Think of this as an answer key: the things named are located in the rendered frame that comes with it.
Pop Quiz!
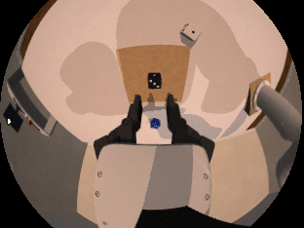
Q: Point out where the blue die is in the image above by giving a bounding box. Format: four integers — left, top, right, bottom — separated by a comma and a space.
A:
150, 118, 161, 130

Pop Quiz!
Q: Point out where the brown mat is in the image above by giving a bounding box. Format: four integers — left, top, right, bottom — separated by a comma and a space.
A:
116, 45, 191, 102

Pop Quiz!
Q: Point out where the beige die with black pips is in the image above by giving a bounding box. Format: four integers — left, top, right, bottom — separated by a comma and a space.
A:
180, 22, 202, 42

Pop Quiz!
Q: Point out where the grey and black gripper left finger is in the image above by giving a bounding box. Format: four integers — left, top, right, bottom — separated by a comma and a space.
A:
94, 95, 142, 159

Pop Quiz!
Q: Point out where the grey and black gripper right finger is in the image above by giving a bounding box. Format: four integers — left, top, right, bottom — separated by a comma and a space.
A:
166, 95, 215, 162

